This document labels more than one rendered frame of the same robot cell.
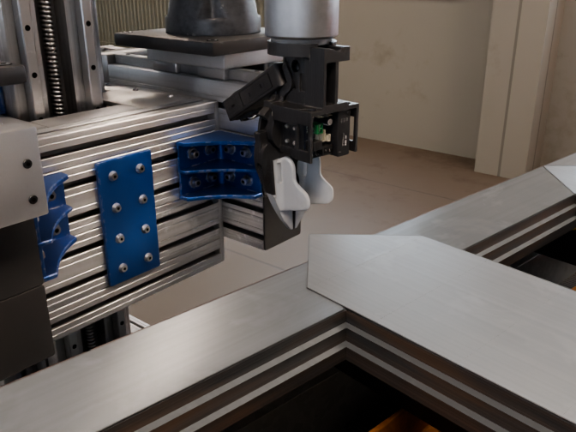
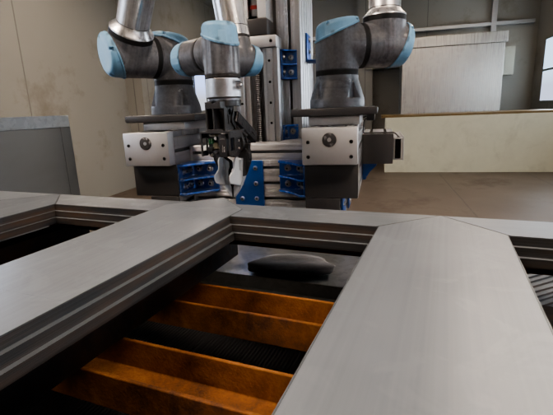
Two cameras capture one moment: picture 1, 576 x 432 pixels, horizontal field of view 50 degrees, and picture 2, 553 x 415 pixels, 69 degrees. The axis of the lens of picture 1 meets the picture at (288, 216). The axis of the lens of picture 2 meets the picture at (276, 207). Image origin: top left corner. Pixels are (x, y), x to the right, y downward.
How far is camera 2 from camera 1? 0.95 m
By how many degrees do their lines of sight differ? 62
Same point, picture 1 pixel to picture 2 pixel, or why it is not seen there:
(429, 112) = not seen: outside the picture
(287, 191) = (220, 174)
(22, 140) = (161, 136)
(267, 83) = not seen: hidden behind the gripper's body
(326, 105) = (211, 129)
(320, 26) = (211, 91)
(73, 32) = (267, 106)
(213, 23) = (315, 101)
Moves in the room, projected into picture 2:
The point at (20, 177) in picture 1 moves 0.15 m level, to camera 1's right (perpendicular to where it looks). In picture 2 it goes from (160, 149) to (171, 153)
